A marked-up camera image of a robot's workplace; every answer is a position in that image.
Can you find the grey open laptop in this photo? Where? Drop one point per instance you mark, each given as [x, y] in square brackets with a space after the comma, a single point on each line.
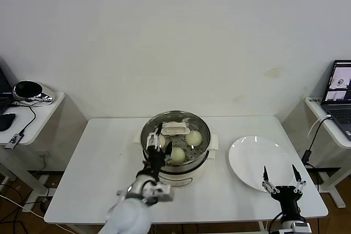
[340, 113]

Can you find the white side table with label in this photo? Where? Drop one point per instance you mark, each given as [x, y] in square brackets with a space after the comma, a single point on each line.
[337, 135]

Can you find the dark monitor screen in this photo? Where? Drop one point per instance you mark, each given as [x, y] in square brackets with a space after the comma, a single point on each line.
[4, 99]

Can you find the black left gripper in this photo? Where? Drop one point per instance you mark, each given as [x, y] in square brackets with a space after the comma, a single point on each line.
[155, 160]

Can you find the white wall socket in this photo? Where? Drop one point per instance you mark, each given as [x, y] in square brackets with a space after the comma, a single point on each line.
[42, 152]

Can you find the white side table with headset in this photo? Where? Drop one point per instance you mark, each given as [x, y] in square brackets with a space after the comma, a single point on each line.
[41, 113]

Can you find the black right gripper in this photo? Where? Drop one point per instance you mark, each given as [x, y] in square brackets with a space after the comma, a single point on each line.
[286, 193]

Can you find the black computer mouse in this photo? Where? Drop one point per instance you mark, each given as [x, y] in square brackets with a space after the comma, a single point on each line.
[6, 121]

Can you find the steel steamer pot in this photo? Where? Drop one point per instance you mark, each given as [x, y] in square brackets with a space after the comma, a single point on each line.
[192, 179]

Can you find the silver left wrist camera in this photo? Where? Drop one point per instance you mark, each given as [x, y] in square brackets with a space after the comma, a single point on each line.
[161, 190]

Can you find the steel perforated steamer basket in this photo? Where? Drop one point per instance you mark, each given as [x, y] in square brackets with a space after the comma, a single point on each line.
[197, 163]

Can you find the white label sticker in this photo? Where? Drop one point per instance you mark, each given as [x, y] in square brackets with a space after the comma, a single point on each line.
[315, 99]

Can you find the white round plate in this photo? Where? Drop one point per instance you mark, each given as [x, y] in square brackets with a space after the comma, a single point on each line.
[246, 162]

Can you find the grey usb hub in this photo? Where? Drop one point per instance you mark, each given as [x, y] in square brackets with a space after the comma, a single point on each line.
[15, 139]

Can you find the chrome headset with black visor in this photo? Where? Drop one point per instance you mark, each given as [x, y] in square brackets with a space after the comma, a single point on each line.
[27, 88]

